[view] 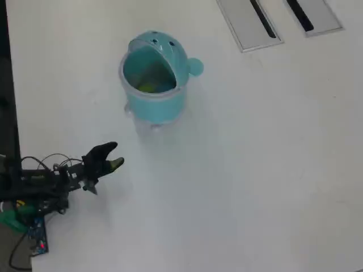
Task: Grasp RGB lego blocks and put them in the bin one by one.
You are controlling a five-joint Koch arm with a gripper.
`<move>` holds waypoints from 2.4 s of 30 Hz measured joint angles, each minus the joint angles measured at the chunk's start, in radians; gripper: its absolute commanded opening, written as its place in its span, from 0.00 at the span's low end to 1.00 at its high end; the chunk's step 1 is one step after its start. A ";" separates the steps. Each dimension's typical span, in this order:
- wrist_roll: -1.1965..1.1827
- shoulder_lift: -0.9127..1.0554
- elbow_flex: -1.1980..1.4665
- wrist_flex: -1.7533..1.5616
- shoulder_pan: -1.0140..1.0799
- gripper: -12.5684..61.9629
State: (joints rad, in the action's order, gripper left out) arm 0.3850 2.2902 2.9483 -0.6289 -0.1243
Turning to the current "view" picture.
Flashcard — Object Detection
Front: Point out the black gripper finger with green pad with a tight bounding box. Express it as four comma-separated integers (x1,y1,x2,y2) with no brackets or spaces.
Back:
86,142,119,168
98,156,125,179

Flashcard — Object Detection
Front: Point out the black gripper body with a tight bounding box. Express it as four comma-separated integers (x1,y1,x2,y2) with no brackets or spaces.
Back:
66,163,105,188

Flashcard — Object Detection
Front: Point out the green lego block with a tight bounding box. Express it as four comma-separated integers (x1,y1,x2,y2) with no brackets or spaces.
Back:
138,82,157,93

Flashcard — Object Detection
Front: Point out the teal whale-shaped bin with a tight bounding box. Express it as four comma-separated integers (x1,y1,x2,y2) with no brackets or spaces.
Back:
118,31,204,135

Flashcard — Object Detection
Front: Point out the blue controller circuit board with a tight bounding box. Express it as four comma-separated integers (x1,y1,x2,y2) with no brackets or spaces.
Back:
27,216,49,255

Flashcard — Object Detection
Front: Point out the green table clamp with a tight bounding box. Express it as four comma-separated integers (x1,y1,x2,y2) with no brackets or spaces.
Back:
0,208,29,233

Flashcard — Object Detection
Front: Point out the small wrist camera board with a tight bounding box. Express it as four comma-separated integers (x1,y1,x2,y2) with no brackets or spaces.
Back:
82,177,99,196

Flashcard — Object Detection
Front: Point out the black power cable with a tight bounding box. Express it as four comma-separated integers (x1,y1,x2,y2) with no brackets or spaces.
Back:
8,232,32,270

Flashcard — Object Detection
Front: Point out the metal desk cable cover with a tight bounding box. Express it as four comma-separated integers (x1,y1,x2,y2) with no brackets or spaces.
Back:
283,0,344,38
216,0,285,54

